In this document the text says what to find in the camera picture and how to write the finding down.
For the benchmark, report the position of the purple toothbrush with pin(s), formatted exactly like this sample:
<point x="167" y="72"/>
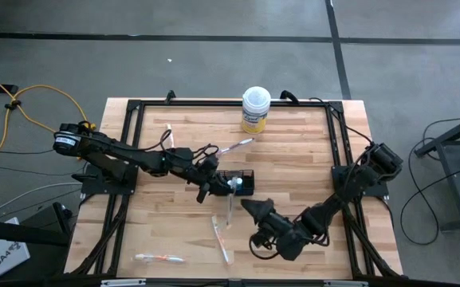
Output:
<point x="229" y="211"/>
<point x="239" y="144"/>

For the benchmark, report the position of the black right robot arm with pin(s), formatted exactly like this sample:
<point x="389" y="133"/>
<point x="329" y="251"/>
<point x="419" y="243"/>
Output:
<point x="333" y="207"/>

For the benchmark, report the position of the black angled beam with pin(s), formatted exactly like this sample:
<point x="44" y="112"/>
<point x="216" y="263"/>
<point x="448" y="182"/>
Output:
<point x="22" y="233"/>

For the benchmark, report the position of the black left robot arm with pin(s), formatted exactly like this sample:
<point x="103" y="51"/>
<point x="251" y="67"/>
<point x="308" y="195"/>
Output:
<point x="134" y="153"/>

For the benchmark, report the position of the white yellow wipes canister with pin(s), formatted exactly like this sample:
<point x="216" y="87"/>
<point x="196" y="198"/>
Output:
<point x="255" y="115"/>

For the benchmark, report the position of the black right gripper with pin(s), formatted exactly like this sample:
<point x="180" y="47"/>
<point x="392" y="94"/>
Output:
<point x="285" y="239"/>

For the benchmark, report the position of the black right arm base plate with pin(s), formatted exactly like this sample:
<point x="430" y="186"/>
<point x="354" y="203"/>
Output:
<point x="373" y="190"/>

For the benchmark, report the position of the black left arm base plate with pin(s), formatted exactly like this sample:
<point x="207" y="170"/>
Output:
<point x="94" y="187"/>

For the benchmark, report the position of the silver aluminium bar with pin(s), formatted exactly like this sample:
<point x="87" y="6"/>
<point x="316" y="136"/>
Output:
<point x="124" y="282"/>
<point x="345" y="283"/>

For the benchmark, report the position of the orange toothbrush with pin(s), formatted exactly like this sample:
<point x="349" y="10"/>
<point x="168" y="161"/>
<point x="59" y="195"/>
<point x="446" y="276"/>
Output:
<point x="169" y="129"/>
<point x="160" y="258"/>
<point x="218" y="238"/>

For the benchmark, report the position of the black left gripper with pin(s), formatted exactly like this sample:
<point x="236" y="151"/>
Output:
<point x="205" y="175"/>

